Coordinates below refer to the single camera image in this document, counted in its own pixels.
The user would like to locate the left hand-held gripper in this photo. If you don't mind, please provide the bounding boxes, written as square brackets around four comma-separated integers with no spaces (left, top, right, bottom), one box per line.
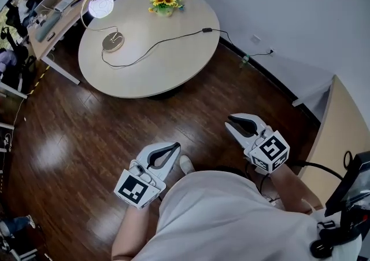
[114,141,182,211]

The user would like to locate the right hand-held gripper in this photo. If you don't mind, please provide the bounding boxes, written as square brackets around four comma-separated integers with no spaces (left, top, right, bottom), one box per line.
[224,113,291,173]

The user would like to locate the gold lamp light white globe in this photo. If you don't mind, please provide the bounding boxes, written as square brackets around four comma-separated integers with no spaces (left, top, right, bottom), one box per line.
[80,0,125,53]

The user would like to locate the person's left forearm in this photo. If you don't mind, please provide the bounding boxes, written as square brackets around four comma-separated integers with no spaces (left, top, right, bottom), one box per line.
[111,204,168,259]

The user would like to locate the person's right forearm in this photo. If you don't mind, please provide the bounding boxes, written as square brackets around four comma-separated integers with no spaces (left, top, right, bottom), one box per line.
[268,163,323,214]

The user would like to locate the person's white shoe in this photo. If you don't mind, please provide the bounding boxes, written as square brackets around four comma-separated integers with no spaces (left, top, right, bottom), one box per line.
[179,155,196,175]

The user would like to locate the person's dark trousers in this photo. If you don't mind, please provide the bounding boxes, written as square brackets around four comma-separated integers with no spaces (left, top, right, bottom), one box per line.
[215,165,252,179]

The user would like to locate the round light wooden table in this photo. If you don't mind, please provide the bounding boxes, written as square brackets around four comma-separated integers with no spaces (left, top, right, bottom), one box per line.
[77,0,220,101]

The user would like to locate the person's white shirt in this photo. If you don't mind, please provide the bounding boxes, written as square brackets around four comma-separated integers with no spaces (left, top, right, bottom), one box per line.
[114,170,362,261]

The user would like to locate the light wooden cabinet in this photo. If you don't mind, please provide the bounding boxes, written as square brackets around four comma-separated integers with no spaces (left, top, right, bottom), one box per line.
[297,74,370,208]

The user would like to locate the black monitor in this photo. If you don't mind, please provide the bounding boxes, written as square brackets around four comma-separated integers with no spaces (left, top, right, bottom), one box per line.
[324,151,370,217]

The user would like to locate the black white body harness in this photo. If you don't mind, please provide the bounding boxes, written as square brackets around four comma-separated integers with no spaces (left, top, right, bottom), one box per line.
[310,219,362,259]

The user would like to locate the potted yellow sunflowers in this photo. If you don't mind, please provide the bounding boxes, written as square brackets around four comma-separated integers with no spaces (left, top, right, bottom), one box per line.
[148,0,186,17]

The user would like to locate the rectangular wooden desk white legs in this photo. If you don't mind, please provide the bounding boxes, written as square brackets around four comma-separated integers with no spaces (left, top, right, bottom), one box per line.
[27,0,96,86]

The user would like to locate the grey bag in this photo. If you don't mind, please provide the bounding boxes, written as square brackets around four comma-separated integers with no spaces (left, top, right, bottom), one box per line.
[36,12,63,42]

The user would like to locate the black mesh office chair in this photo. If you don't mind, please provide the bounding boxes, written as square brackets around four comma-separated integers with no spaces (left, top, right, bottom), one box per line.
[1,27,37,75]

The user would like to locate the open white notebook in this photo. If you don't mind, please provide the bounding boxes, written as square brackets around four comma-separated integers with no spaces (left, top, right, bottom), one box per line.
[54,0,76,12]

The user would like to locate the silver laptop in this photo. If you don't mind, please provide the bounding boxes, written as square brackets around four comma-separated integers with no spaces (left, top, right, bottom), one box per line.
[34,0,58,14]

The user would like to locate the thick black cable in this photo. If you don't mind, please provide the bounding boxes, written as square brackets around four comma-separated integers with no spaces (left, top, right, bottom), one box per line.
[288,160,345,181]

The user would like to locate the black ring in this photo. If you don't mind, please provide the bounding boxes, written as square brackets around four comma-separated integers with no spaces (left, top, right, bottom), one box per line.
[343,150,354,168]

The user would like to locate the black lamp cable with switch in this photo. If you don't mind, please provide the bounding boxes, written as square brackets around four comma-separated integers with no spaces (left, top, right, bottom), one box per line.
[101,27,274,68]

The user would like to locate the white shelf frame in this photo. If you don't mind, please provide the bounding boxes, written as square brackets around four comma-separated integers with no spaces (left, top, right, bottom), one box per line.
[0,80,28,153]

